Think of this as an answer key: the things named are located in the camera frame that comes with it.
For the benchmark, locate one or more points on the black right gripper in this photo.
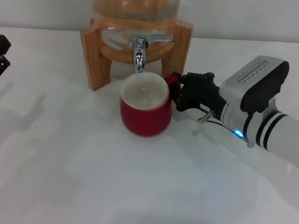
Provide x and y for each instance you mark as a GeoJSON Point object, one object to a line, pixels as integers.
{"type": "Point", "coordinates": [200, 94]}

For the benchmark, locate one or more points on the red ceramic cup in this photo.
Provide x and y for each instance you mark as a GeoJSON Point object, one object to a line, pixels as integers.
{"type": "Point", "coordinates": [142, 119]}

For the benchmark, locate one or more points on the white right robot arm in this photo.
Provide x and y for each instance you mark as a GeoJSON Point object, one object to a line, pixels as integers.
{"type": "Point", "coordinates": [289, 135]}

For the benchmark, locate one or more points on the wooden dispenser stand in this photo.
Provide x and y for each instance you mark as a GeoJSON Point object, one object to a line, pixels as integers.
{"type": "Point", "coordinates": [179, 51]}

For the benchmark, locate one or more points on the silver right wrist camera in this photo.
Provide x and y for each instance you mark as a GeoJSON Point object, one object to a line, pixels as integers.
{"type": "Point", "coordinates": [256, 77]}

